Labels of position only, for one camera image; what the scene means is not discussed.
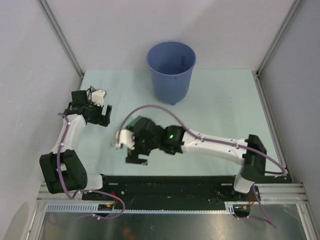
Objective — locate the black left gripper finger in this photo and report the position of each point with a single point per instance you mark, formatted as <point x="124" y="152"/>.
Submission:
<point x="108" y="111"/>
<point x="103" y="120"/>

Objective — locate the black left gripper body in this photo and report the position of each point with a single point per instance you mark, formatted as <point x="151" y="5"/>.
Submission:
<point x="95" y="111"/>

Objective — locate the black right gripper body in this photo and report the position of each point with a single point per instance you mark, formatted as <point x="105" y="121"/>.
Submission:
<point x="143" y="146"/>

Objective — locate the light green hand brush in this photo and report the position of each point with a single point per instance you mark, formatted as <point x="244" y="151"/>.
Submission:
<point x="133" y="120"/>

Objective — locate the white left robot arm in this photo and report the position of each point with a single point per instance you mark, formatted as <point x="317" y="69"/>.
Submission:
<point x="62" y="168"/>

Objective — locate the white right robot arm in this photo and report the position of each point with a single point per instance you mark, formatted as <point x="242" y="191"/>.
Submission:
<point x="249" y="154"/>

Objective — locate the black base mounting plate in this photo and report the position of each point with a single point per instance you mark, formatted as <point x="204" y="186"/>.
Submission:
<point x="214" y="187"/>

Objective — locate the blue plastic waste bin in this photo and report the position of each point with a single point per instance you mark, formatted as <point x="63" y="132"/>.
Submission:
<point x="171" y="65"/>

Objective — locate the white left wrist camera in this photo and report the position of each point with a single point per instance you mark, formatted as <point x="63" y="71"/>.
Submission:
<point x="97" y="97"/>

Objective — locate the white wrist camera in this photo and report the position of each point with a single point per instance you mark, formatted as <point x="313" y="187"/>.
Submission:
<point x="123" y="139"/>
<point x="97" y="97"/>

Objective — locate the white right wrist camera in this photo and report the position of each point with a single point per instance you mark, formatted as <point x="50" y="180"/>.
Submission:
<point x="123" y="139"/>

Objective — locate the aluminium frame post left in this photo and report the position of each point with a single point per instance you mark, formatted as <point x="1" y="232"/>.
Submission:
<point x="52" y="20"/>

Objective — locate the aluminium frame post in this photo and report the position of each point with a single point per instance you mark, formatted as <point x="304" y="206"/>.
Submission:
<point x="52" y="20"/>
<point x="284" y="27"/>

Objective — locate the white cable duct strip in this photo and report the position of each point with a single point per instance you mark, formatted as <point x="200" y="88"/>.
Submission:
<point x="60" y="207"/>

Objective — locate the aluminium frame rail front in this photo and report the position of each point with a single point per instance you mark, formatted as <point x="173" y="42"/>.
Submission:
<point x="270" y="193"/>

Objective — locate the aluminium frame post right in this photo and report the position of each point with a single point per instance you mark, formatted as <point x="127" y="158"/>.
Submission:
<point x="284" y="27"/>

